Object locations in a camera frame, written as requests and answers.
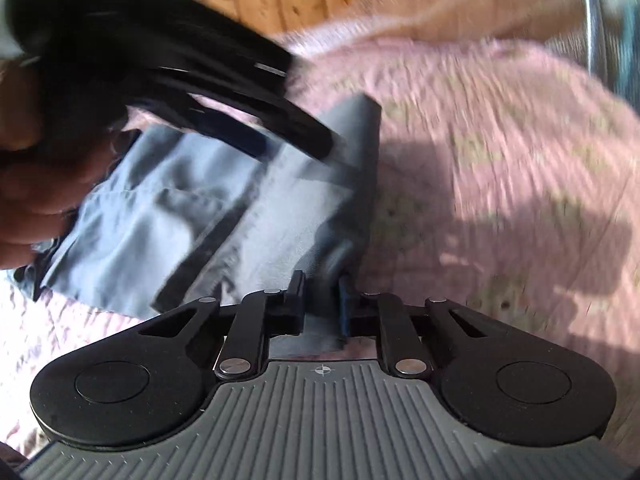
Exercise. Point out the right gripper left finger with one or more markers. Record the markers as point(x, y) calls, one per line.
point(287, 307)

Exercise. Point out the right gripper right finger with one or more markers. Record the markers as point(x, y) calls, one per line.
point(357, 310)

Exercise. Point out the grey trousers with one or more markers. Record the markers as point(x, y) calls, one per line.
point(240, 209)

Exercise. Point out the person's left hand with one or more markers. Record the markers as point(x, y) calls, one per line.
point(37, 197)

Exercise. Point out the pink teddy bear quilt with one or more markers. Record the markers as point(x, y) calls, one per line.
point(508, 181)

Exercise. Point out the clear bubble wrap sheet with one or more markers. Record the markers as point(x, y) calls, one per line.
point(606, 43)

